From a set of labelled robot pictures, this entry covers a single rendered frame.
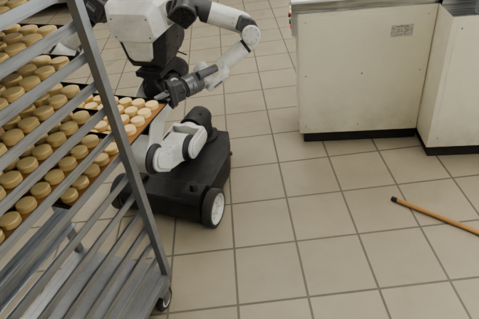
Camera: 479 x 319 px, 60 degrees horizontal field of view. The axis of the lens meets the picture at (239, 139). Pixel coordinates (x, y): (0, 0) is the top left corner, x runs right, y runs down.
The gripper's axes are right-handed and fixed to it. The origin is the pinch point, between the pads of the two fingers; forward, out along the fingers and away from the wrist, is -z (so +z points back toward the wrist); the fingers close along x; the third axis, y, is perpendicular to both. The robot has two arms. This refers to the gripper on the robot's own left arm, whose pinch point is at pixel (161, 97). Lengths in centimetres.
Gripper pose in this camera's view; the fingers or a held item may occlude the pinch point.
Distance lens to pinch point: 169.9
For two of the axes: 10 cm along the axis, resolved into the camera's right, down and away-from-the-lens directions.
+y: 6.5, 4.0, -6.5
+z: 7.6, -4.5, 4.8
